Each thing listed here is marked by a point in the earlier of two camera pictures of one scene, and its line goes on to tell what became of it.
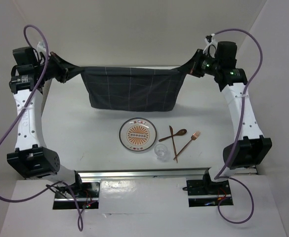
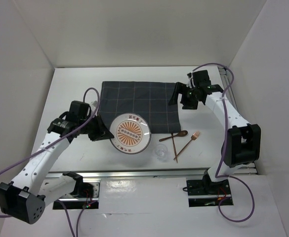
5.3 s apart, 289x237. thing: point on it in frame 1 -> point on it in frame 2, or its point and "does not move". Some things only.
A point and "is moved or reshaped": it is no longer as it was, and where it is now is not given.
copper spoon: [180, 132] does not move
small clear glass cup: [160, 150] does not move
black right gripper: [192, 66] -> [180, 88]
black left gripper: [66, 70] -> [102, 133]
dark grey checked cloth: [133, 89] is moved or reshaped
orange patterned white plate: [138, 134] is moved or reshaped
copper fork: [193, 138] does not move
